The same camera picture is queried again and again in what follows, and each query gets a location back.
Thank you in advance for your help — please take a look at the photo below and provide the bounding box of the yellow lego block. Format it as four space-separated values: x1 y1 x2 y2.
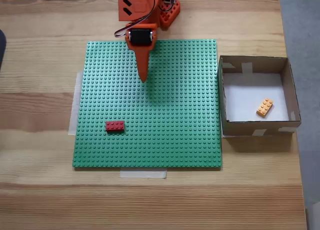
255 97 274 119

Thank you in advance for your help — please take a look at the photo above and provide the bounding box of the green lego baseplate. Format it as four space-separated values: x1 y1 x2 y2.
72 39 223 170

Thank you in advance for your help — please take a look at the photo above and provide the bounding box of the red lego block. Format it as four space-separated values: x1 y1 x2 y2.
105 120 126 133

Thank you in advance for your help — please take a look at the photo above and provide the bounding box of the cardboard box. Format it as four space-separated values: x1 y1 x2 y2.
217 55 302 138

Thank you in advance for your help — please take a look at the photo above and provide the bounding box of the wide masking tape strip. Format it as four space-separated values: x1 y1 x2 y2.
67 71 85 137

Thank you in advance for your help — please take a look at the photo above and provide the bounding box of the white paper sheet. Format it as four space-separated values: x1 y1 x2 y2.
222 73 291 122

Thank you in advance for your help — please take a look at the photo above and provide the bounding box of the black rounded object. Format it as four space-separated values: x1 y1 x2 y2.
0 29 8 73

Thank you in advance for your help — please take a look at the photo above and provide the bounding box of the gripper servo cable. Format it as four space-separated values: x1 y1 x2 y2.
113 0 157 39

